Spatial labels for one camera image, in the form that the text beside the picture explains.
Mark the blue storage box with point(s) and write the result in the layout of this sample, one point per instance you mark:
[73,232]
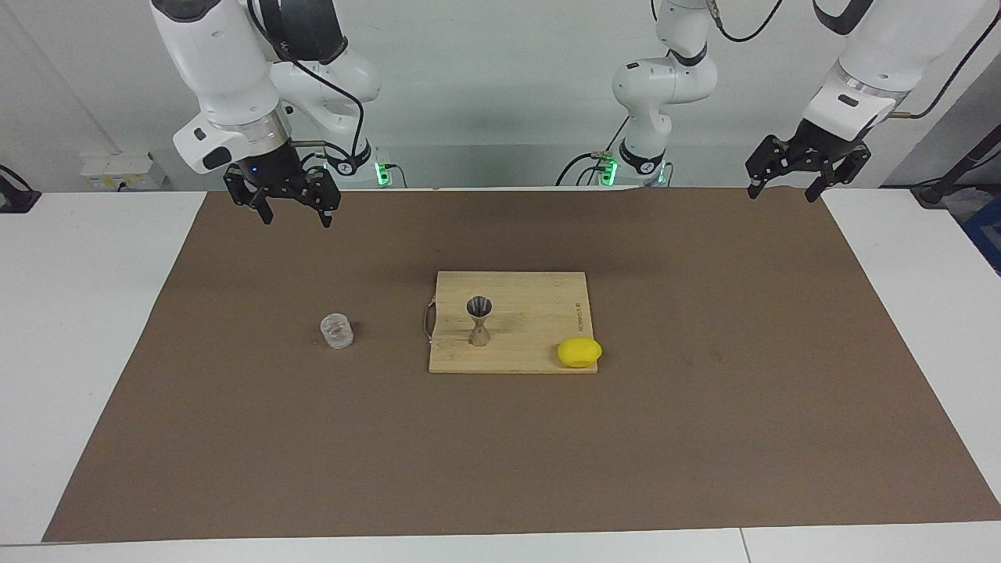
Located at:
[987,234]

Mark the brown table mat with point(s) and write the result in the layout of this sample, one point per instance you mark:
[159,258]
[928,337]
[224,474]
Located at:
[500,453]

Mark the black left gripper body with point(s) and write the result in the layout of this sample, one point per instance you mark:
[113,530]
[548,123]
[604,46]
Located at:
[821,147]

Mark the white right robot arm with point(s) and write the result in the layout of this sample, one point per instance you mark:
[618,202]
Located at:
[227,70]

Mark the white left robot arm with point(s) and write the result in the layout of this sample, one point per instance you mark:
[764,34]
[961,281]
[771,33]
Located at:
[884,62]

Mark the black clamp mount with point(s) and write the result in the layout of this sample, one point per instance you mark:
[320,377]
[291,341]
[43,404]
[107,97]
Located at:
[17,199]

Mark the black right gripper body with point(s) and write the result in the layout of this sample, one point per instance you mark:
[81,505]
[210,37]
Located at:
[270,173]

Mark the bamboo cutting board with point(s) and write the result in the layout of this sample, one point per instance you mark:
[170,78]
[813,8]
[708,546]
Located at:
[532,328]

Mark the yellow lemon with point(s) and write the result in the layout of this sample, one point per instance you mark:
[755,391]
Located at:
[579,353]

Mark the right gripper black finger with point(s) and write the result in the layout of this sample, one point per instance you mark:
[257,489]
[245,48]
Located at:
[328,195]
[250,197]

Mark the black stand with pole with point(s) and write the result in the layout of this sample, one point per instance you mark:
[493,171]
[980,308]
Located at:
[942,188]

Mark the small clear glass cup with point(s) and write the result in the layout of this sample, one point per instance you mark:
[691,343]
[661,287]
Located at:
[336,332]

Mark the white wall socket box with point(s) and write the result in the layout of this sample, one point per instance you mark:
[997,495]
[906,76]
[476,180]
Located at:
[117,170]

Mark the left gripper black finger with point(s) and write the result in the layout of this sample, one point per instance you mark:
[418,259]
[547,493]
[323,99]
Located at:
[770,156]
[848,168]

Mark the steel double jigger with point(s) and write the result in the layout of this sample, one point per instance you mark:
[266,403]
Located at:
[479,309]

